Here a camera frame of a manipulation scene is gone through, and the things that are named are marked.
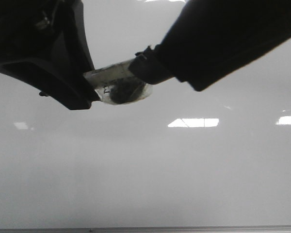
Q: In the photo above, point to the white whiteboard with metal frame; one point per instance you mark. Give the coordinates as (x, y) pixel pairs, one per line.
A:
(179, 158)

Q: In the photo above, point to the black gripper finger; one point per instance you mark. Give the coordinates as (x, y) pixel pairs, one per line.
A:
(212, 38)
(43, 43)

